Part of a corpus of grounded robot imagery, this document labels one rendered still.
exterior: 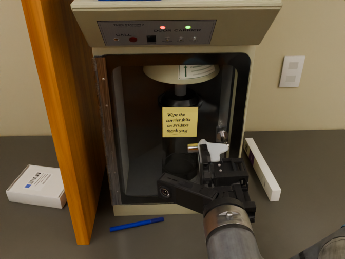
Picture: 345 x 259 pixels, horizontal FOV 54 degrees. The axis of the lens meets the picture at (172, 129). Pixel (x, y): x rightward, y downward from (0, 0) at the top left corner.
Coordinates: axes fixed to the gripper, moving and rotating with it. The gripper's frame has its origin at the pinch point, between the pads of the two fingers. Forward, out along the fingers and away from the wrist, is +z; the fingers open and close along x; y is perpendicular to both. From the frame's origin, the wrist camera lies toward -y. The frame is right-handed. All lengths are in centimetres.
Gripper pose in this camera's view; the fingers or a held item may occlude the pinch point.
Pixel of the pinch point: (199, 147)
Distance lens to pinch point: 73.2
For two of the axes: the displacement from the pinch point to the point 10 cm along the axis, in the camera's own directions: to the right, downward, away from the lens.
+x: -0.5, -8.4, -5.4
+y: 10.0, -0.6, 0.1
